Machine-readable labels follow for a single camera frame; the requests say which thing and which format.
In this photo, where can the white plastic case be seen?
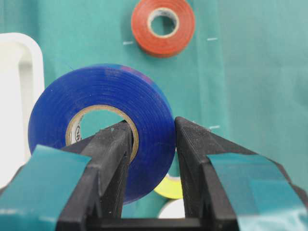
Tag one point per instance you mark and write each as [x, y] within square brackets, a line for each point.
[21, 84]

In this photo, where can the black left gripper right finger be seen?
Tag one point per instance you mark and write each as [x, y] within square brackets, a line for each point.
[234, 189]

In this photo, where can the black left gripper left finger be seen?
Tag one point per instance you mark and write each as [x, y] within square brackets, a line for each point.
[58, 189]

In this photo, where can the green table cloth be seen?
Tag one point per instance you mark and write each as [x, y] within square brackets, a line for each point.
[244, 74]

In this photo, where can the yellow tape roll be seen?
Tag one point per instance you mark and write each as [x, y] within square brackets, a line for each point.
[170, 187]

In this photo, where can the red tape roll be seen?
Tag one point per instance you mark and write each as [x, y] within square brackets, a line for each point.
[167, 45]

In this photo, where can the blue tape roll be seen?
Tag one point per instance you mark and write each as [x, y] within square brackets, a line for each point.
[130, 92]

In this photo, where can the white tape roll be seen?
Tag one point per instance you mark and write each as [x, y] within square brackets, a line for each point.
[173, 209]

